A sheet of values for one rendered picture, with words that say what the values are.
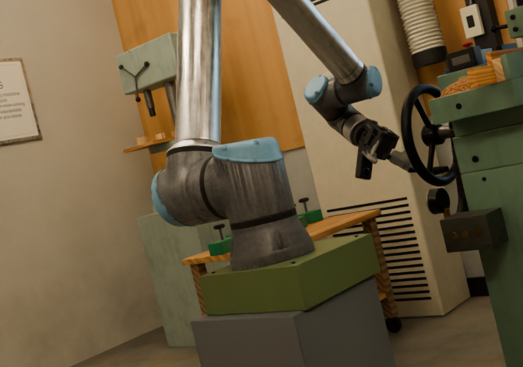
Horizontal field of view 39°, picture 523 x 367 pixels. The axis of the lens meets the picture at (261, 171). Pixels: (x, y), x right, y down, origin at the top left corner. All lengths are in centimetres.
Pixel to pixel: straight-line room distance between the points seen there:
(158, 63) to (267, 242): 243
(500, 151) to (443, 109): 16
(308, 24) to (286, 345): 89
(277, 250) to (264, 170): 17
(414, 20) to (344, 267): 189
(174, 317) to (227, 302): 234
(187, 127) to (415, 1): 178
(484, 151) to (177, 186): 72
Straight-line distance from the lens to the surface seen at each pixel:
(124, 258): 454
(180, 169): 172
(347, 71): 212
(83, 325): 436
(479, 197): 184
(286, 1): 197
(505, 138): 179
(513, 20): 196
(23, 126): 428
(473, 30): 331
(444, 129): 209
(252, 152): 158
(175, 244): 381
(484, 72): 167
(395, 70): 337
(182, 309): 390
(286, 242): 159
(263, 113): 407
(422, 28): 333
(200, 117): 177
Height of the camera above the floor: 87
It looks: 1 degrees down
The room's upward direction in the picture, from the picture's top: 14 degrees counter-clockwise
